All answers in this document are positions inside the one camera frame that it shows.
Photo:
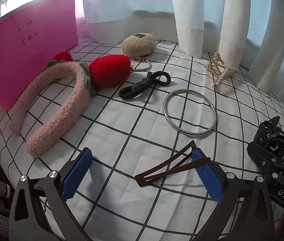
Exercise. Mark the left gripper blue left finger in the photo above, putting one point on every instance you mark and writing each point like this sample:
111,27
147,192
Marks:
73,173

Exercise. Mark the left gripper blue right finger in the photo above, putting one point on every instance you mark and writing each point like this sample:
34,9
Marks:
211,175

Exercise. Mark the brown metal hair clip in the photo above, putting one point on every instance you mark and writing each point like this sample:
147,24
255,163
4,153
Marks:
188,158

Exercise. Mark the gold pearl hair claw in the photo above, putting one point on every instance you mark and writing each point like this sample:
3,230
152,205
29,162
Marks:
219,68

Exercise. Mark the pink fuzzy strawberry headband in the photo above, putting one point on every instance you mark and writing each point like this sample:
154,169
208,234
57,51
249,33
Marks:
103,73

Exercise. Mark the silver metal bangle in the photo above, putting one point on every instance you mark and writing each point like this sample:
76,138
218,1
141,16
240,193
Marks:
199,116

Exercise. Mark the black grid white cloth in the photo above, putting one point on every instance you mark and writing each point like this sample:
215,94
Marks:
130,137

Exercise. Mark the pink plastic basin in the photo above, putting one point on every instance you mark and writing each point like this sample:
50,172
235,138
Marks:
30,36

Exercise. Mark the white curtain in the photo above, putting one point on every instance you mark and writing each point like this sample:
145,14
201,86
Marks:
247,33

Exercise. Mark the beige plush keychain pouch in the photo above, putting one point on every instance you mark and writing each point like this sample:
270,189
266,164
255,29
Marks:
138,46

